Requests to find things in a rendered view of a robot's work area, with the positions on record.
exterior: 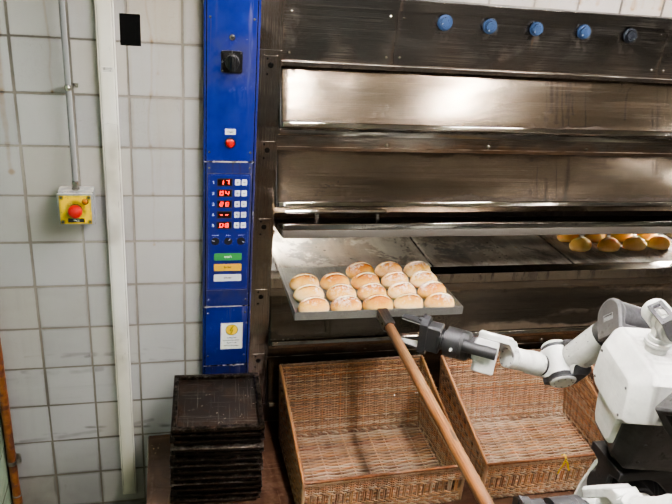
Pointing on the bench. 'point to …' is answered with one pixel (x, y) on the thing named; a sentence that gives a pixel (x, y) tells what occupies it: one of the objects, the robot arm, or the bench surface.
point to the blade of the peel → (351, 310)
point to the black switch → (231, 61)
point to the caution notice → (231, 335)
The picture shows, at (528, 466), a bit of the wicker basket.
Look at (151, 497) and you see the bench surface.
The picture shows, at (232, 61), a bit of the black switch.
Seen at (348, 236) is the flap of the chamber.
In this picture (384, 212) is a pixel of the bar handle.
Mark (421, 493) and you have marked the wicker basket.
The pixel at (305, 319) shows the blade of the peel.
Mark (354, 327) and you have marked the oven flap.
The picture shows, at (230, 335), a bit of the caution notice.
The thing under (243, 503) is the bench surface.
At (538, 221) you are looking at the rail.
